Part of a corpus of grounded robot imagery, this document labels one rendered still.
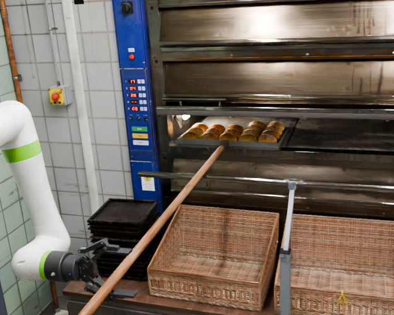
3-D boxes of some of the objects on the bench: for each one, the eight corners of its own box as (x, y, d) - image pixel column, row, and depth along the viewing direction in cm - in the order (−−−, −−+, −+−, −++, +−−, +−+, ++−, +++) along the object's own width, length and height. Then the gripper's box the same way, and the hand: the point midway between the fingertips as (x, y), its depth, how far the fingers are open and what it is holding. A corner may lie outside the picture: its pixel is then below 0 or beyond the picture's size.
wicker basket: (182, 247, 287) (178, 202, 278) (281, 259, 269) (281, 211, 260) (147, 296, 244) (141, 245, 235) (262, 314, 226) (261, 259, 217)
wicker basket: (286, 259, 269) (286, 212, 259) (399, 269, 252) (403, 220, 243) (272, 315, 225) (271, 260, 216) (408, 332, 209) (414, 274, 200)
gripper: (69, 224, 153) (133, 228, 145) (81, 297, 159) (143, 304, 152) (55, 234, 146) (121, 239, 139) (68, 310, 153) (132, 319, 145)
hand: (129, 273), depth 146 cm, fingers open, 13 cm apart
